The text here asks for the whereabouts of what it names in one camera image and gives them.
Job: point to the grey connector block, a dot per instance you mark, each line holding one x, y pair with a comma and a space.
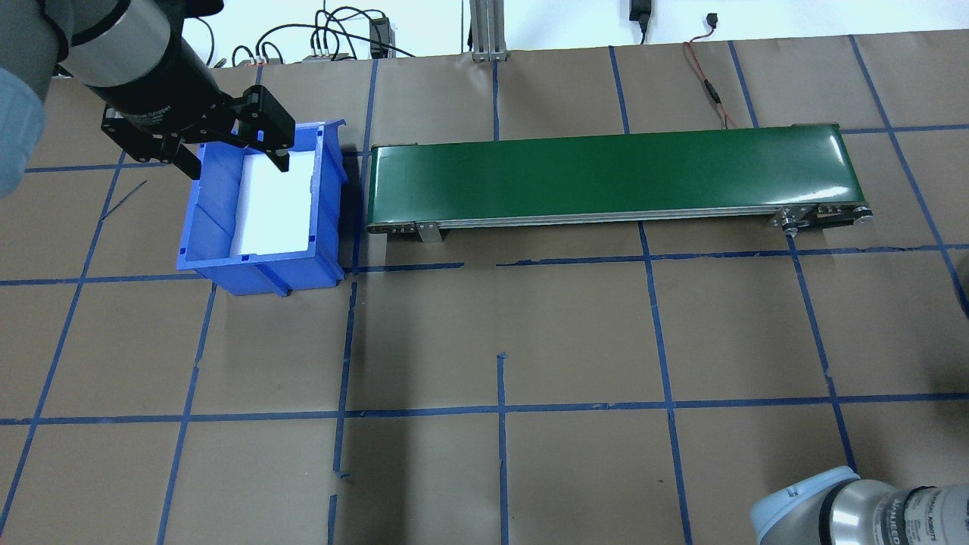
325, 56

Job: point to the white foam insert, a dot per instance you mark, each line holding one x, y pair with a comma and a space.
272, 204

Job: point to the blue plastic storage bin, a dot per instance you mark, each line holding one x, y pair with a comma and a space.
257, 271

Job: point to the black adapter box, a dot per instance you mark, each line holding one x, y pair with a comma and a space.
379, 36

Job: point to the green conveyor belt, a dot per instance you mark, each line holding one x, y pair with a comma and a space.
606, 174

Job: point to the black power plug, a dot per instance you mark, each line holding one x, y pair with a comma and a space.
640, 11

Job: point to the aluminium frame post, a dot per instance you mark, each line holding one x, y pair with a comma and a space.
488, 30

